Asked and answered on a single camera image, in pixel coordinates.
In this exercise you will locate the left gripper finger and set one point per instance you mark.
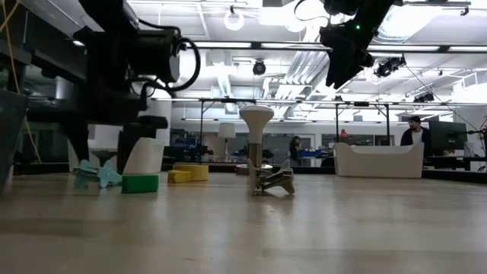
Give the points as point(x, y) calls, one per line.
point(78, 137)
point(127, 144)

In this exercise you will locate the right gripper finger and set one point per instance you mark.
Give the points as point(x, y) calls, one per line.
point(342, 72)

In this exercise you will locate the yellow tape roll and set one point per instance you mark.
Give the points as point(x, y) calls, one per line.
point(198, 171)

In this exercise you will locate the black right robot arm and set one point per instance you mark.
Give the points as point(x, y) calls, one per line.
point(376, 15)

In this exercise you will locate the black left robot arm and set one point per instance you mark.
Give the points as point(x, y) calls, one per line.
point(110, 23)

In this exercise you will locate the green mini stapler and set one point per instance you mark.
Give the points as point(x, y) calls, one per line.
point(140, 183)

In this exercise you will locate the white plastic bin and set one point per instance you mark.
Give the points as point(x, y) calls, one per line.
point(146, 156)
point(380, 161)

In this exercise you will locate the long ceiling light bar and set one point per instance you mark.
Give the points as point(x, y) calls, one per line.
point(399, 48)

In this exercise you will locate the red bottle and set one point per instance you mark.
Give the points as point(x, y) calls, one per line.
point(344, 136)

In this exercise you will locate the black ceiling spotlight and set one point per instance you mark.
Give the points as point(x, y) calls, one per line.
point(259, 67)

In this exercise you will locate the blue storage crate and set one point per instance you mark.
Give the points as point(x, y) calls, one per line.
point(310, 153)

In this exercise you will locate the person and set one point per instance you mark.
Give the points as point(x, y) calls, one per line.
point(295, 146)
point(414, 133)

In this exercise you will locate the white dome lamp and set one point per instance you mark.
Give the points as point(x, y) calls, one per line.
point(256, 118)

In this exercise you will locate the white shade table lamp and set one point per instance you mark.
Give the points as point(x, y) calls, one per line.
point(226, 130)

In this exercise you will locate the black computer monitor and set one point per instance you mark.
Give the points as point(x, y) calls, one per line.
point(447, 135)

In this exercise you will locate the black ceiling mounted camera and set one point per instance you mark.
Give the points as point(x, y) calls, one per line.
point(388, 66)

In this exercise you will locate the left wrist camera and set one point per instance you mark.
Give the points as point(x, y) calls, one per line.
point(152, 57)

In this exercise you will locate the black table frame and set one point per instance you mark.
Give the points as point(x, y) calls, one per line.
point(312, 170)

